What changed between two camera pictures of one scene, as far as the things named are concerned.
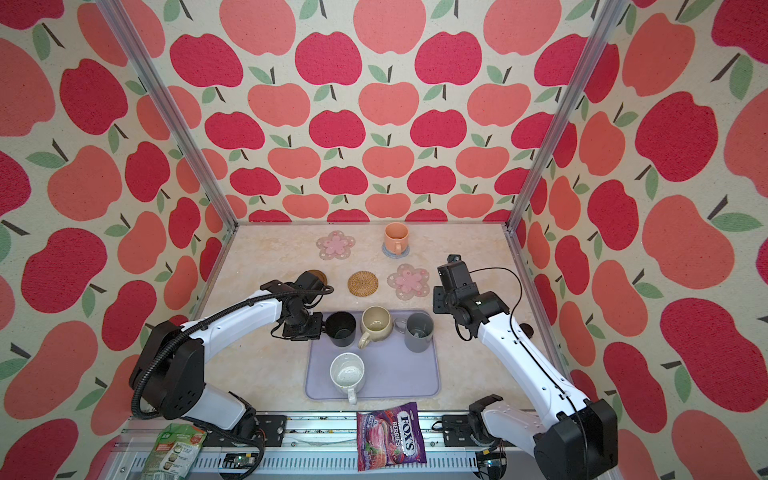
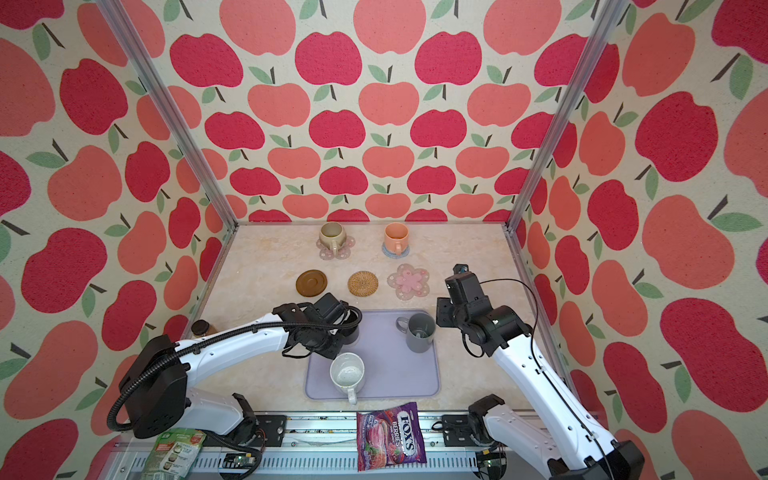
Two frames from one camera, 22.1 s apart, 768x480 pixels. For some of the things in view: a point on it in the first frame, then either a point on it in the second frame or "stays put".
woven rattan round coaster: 362,283 stays put
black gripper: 308,283 → 331,309
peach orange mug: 396,237 stays put
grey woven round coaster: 389,254 stays put
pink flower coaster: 409,282 stays put
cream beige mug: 376,324 → 333,236
